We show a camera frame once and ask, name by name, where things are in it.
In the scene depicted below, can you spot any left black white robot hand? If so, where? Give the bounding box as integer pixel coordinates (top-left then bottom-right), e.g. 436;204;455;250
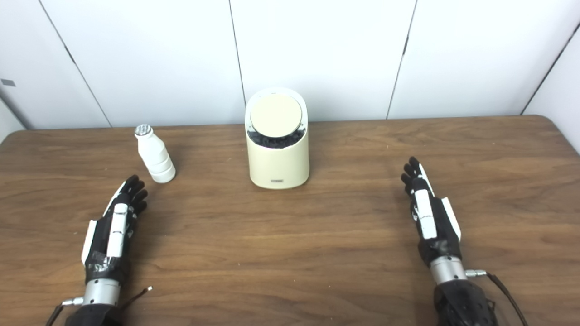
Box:
81;174;149;285

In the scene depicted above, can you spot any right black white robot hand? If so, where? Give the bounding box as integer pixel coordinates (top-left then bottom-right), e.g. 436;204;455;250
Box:
401;157;463;268

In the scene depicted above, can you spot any small white plastic bottle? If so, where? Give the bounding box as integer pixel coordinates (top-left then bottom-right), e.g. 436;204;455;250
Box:
134;124;176;184

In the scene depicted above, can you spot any round cream bin lid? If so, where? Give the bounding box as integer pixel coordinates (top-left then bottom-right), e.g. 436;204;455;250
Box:
250;94;303;138

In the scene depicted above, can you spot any cream-colored bin body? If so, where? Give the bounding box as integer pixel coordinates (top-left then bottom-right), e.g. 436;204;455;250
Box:
245;87;310;190

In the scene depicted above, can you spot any thick black right wrist cable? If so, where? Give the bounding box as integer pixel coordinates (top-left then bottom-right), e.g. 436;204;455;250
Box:
466;269;528;326

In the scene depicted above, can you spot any thick black wrist cable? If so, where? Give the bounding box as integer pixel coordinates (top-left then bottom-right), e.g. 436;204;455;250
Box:
45;297;85;326
466;269;528;326

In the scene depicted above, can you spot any thin black left arm wire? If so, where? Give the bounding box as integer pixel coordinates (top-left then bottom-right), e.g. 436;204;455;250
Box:
119;286;154;313

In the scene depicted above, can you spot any thick black left wrist cable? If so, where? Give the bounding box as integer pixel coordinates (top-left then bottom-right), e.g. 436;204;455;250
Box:
45;297;85;326

